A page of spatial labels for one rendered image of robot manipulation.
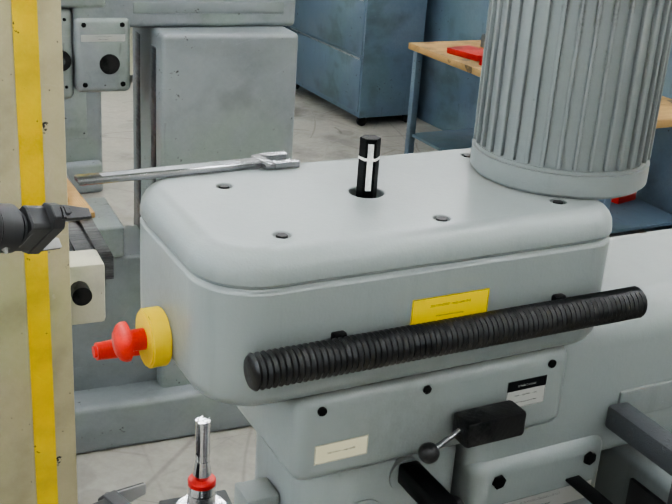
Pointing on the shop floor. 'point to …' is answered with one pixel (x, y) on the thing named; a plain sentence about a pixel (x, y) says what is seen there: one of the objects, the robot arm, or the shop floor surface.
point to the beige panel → (35, 265)
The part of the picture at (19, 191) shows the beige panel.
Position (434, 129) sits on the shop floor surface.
